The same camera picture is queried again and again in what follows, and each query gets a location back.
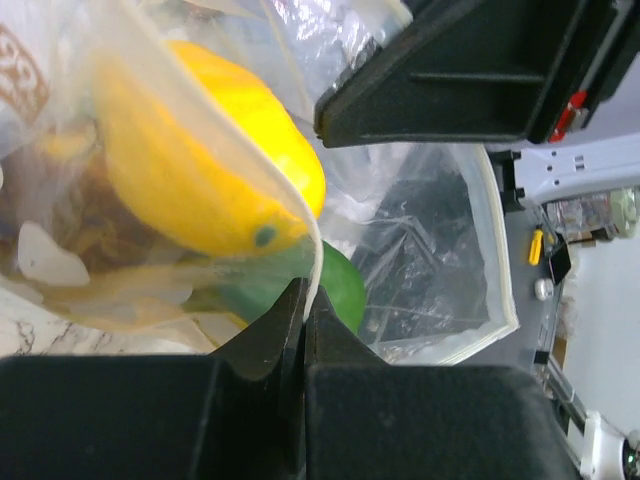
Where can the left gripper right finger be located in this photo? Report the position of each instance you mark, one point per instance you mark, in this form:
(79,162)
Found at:
(366,419)

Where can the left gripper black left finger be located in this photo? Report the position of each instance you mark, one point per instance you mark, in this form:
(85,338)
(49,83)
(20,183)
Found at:
(233,414)

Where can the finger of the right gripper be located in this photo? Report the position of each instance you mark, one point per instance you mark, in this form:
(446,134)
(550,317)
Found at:
(461,71)

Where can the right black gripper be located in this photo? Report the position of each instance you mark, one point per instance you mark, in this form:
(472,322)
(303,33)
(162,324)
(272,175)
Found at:
(603,44)

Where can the clear zip top bag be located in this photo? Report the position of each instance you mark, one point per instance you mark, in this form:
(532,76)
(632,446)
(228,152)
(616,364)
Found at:
(410,246)

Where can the dark red apple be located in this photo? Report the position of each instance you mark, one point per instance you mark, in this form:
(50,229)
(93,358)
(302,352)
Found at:
(59,181)

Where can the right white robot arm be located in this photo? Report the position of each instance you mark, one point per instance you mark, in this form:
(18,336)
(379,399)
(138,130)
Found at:
(604,155)

